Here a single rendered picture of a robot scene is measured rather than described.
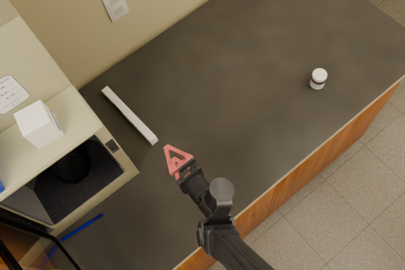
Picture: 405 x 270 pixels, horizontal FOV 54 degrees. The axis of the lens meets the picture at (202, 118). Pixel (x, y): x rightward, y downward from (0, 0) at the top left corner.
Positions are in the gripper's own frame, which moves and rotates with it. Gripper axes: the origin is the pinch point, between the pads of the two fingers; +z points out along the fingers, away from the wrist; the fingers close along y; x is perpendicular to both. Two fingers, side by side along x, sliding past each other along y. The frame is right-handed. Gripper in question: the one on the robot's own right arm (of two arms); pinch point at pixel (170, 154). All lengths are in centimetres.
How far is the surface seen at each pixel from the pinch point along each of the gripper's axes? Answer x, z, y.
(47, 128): 15.7, 3.8, 35.9
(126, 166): 11.4, 11.8, -16.1
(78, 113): 10.4, 5.7, 31.0
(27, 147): 21.2, 6.0, 31.3
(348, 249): -46, -52, -121
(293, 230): -32, -28, -121
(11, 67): 13.9, 12.2, 43.3
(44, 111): 14.4, 5.9, 37.1
